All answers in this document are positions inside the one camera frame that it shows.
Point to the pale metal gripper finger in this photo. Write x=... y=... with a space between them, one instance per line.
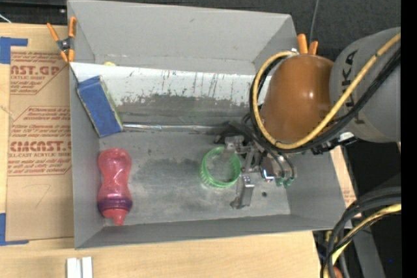
x=234 y=144
x=245 y=193

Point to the grey metal bin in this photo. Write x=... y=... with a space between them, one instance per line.
x=182 y=202

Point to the pink plastic bottle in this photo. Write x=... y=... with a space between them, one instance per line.
x=114 y=182

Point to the blue sponge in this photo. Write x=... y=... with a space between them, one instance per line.
x=99 y=107

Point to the small yellow object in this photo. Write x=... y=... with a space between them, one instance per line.
x=110 y=63

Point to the brown cardboard board red print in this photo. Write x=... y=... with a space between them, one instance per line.
x=39 y=140

